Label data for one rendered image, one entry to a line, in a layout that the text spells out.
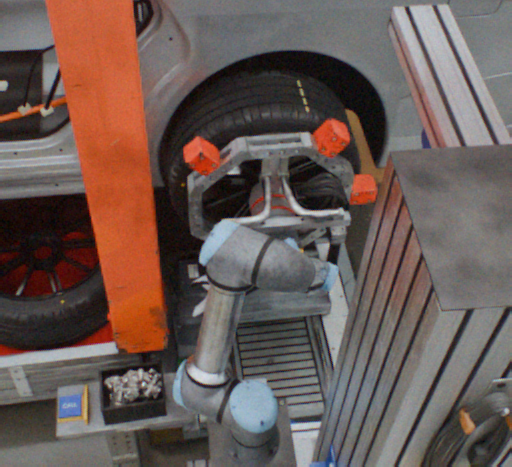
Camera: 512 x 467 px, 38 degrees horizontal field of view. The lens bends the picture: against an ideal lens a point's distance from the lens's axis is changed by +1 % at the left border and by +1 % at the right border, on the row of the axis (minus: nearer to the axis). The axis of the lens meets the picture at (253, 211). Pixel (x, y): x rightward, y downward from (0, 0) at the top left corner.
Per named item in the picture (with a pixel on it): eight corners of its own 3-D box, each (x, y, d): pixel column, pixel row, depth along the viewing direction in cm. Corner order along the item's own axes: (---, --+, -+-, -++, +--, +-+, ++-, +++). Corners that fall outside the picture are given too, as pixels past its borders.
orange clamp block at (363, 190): (343, 189, 256) (368, 186, 258) (348, 206, 251) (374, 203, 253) (346, 175, 251) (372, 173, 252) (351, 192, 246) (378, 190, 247)
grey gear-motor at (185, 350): (211, 278, 319) (211, 227, 292) (223, 365, 293) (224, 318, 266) (169, 282, 317) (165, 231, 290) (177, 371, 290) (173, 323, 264)
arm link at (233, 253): (217, 435, 184) (262, 252, 158) (164, 410, 188) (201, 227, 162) (236, 406, 194) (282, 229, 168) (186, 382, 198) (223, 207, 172)
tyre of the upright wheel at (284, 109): (154, 197, 281) (317, 201, 298) (158, 246, 266) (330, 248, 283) (177, 57, 233) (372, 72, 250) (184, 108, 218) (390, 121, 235)
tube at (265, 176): (269, 179, 236) (271, 156, 228) (280, 226, 224) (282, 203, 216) (215, 184, 234) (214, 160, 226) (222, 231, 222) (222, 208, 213)
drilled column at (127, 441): (140, 443, 280) (131, 391, 248) (142, 469, 273) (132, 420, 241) (113, 447, 279) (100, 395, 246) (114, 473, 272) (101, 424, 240)
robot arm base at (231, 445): (283, 465, 193) (286, 450, 186) (225, 471, 192) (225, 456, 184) (275, 410, 203) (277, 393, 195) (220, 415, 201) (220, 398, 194)
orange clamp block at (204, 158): (218, 148, 232) (198, 134, 226) (222, 166, 227) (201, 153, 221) (203, 160, 235) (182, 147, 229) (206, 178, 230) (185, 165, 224)
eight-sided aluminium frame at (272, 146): (336, 233, 274) (358, 126, 232) (340, 248, 270) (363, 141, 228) (189, 248, 267) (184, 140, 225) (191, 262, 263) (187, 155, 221)
